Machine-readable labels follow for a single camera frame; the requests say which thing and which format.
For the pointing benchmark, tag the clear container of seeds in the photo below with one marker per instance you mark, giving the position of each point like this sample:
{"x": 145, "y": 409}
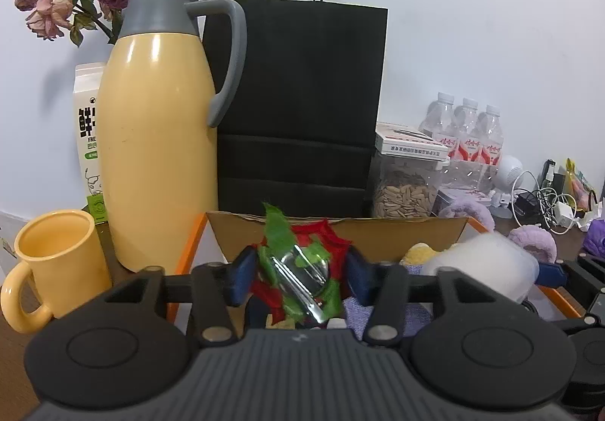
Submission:
{"x": 404, "y": 194}

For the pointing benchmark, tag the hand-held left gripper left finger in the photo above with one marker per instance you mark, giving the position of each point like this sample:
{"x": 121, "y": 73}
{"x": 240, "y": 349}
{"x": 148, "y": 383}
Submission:
{"x": 238, "y": 279}

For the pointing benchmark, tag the yellow and white plush toy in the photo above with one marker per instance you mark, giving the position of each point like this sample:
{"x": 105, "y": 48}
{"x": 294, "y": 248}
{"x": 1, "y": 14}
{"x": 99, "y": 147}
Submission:
{"x": 418, "y": 255}

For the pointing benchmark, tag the red cardboard box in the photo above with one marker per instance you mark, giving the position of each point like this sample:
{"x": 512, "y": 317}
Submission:
{"x": 378, "y": 232}

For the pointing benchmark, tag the upright black charger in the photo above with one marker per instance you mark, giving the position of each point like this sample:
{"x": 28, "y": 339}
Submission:
{"x": 550, "y": 173}

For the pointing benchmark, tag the purple fabric pouch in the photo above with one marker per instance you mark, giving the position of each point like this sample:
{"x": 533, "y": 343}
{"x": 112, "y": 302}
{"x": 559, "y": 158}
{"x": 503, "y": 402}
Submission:
{"x": 354, "y": 312}

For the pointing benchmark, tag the small flat white box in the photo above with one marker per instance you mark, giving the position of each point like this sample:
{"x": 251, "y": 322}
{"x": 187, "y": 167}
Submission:
{"x": 411, "y": 140}

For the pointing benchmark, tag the purple packet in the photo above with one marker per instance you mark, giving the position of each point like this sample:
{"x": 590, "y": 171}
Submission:
{"x": 596, "y": 236}

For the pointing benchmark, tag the colourful snack packet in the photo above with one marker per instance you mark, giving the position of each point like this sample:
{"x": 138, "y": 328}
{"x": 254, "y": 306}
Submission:
{"x": 581, "y": 185}

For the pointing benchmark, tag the white milk carton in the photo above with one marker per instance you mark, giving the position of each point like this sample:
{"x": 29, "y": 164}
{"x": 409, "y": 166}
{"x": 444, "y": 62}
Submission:
{"x": 89, "y": 128}

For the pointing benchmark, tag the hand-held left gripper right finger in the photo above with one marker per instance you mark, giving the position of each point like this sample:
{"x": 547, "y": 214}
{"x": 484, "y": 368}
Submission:
{"x": 357, "y": 277}

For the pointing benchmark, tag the red and green ornament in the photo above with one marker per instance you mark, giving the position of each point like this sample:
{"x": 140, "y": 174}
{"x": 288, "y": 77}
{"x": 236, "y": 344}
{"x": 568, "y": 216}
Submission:
{"x": 321, "y": 236}

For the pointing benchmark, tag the black power adapter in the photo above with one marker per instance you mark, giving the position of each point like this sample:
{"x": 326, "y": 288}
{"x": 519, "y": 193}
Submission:
{"x": 523, "y": 203}

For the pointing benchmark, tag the purple fluffy headband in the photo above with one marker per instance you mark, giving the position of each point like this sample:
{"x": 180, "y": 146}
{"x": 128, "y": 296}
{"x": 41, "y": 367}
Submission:
{"x": 465, "y": 211}
{"x": 534, "y": 241}

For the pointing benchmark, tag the black paper bag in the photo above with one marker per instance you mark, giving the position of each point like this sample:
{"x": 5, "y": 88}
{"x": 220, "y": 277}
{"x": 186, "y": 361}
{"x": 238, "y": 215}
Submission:
{"x": 298, "y": 95}

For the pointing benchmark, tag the yellow thermos jug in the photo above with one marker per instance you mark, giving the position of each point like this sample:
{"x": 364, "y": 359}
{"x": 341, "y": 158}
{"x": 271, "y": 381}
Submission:
{"x": 156, "y": 142}

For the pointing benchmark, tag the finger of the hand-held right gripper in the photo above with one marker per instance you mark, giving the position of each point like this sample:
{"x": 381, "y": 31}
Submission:
{"x": 550, "y": 274}

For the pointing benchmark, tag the yellow ceramic mug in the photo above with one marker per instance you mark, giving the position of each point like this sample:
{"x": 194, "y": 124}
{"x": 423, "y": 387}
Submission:
{"x": 61, "y": 260}

